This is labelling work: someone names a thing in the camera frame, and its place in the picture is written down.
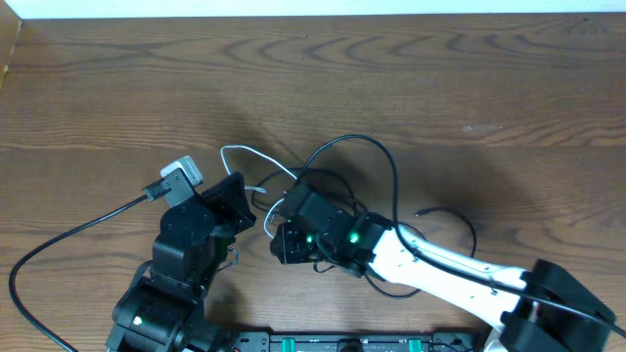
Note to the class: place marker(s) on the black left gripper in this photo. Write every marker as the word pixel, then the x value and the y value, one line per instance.
pixel 233 201

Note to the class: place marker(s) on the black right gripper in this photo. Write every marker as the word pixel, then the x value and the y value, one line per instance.
pixel 290 252

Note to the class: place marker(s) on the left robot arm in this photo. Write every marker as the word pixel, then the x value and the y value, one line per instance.
pixel 163 309

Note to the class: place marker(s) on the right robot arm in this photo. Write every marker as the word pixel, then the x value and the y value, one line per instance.
pixel 541 309

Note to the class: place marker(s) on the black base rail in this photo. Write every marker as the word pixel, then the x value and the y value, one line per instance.
pixel 261 341

